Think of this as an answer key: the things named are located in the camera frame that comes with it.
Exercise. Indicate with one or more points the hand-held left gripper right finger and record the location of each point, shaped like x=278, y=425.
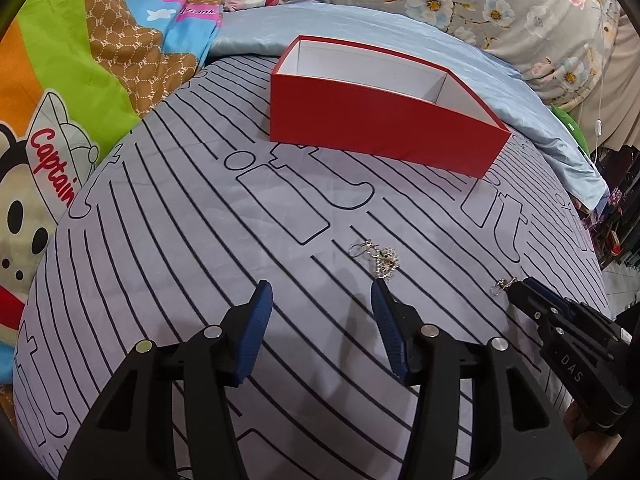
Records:
x=387, y=320

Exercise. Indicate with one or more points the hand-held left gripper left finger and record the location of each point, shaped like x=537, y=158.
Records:
x=256, y=320

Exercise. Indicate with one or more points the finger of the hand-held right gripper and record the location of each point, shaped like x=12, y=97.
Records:
x=527, y=302
x=545, y=292

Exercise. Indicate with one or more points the small silver earring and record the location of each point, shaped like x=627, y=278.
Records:
x=500, y=287

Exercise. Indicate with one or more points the red cardboard box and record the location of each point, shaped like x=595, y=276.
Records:
x=375, y=125

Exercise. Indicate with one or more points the grey striped bedsheet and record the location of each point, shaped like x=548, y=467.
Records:
x=200, y=235

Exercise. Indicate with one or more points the green cushion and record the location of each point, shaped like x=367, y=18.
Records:
x=570, y=122

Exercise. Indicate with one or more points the beige curtain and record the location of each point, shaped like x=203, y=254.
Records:
x=620, y=85

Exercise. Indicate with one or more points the colourful monkey print blanket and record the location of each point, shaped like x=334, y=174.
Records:
x=50, y=160

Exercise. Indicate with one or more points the light blue quilt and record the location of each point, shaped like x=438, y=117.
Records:
x=250, y=30

